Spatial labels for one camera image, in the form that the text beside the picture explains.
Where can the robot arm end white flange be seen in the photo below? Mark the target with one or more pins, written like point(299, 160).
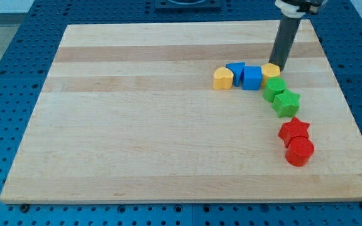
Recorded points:
point(298, 8)

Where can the blue cube block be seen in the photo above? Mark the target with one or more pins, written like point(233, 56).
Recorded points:
point(252, 78)

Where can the wooden board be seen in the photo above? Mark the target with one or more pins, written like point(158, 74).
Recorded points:
point(128, 114)

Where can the yellow heart block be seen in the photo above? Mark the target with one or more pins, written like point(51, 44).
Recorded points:
point(222, 79)

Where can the blue wedge block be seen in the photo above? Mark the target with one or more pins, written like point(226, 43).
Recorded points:
point(238, 71)

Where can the green cylinder block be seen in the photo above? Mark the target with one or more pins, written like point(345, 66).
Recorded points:
point(273, 87)

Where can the yellow hexagon block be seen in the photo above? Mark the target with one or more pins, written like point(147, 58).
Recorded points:
point(268, 71)

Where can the green star block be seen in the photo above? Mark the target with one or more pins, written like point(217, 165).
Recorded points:
point(286, 104)

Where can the red star block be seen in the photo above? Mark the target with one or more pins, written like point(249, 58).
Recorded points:
point(294, 128)

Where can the red cylinder block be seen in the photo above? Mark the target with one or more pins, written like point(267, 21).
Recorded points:
point(299, 151)

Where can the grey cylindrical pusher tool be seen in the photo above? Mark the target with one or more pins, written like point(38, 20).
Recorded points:
point(286, 33)

